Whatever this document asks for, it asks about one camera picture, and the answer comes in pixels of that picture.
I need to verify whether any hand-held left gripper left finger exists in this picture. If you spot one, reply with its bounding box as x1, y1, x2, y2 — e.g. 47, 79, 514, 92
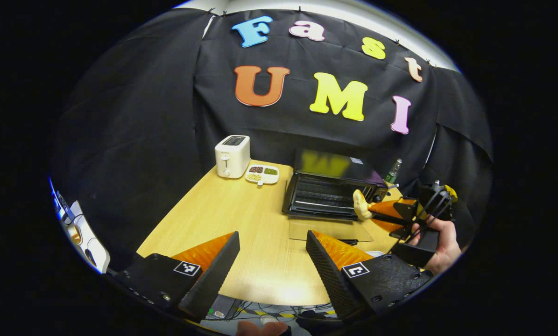
106, 231, 241, 322

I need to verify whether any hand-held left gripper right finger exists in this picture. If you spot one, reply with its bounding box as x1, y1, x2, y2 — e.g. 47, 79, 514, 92
305, 230, 434, 322

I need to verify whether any golden bread roll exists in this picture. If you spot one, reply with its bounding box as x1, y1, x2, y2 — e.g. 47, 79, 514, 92
353, 189, 374, 221

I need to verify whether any black electric oven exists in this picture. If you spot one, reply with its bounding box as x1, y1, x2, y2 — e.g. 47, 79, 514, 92
282, 149, 389, 246

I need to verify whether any grey box with green light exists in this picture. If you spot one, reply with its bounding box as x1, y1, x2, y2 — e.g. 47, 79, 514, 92
208, 295, 236, 321

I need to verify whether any clear plastic water bottle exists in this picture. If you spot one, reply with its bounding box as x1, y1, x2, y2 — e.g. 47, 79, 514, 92
384, 158, 403, 185

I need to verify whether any dark rounded object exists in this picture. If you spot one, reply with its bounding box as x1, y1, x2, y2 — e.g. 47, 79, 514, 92
296, 310, 338, 335

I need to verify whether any white divided snack dish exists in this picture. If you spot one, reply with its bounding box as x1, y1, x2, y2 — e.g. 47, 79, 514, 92
245, 164, 280, 187

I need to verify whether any white toaster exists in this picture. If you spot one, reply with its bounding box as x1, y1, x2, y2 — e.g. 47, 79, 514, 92
214, 135, 251, 179

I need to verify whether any white plastic equipment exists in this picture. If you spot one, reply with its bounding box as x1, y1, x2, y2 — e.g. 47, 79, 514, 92
50, 180, 112, 274

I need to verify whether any black backdrop cloth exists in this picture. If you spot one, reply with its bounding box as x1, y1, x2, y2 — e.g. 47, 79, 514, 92
49, 7, 494, 264

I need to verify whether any black cable bundle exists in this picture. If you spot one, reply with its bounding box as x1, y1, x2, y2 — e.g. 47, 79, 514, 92
234, 302, 336, 323

